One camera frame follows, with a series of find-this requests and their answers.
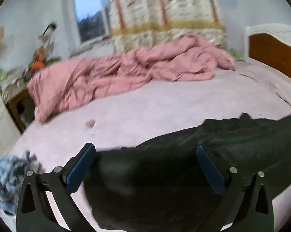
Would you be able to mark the light pink pillow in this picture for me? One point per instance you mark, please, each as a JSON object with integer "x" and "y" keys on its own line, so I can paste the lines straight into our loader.
{"x": 275, "y": 81}

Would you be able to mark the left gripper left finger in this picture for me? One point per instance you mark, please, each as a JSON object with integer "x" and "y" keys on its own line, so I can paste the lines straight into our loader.
{"x": 34, "y": 212}

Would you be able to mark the tree print curtain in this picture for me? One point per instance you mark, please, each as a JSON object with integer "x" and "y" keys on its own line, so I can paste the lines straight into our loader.
{"x": 136, "y": 23}

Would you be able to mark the black puffer jacket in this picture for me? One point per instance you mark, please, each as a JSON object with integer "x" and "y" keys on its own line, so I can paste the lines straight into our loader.
{"x": 159, "y": 185}

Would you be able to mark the white framed window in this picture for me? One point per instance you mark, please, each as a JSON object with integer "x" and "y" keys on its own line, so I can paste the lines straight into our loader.
{"x": 90, "y": 20}

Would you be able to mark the pink bed sheet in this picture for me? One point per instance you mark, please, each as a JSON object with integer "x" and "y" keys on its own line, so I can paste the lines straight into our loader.
{"x": 156, "y": 109}

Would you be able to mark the pink plaid comforter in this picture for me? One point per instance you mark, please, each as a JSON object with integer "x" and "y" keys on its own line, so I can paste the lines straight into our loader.
{"x": 74, "y": 83}

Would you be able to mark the small pink paper scrap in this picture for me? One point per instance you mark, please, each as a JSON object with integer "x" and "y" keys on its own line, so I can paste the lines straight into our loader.
{"x": 90, "y": 123}

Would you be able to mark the cluttered wooden side table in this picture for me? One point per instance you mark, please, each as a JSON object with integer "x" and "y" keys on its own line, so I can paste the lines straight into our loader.
{"x": 13, "y": 84}

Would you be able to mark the orange toy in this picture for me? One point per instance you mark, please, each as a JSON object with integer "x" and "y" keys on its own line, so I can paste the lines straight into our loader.
{"x": 37, "y": 65}

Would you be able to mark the blue patterned cloth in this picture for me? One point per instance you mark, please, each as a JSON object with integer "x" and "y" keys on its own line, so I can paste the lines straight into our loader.
{"x": 12, "y": 173}

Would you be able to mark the white and wood headboard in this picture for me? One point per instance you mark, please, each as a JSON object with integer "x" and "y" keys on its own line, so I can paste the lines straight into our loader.
{"x": 269, "y": 44}

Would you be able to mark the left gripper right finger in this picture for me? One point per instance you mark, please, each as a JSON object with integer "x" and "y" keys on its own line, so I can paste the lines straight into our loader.
{"x": 245, "y": 203}

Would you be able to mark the wall mounted desk lamp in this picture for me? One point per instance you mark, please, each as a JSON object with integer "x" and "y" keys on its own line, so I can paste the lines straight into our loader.
{"x": 45, "y": 36}

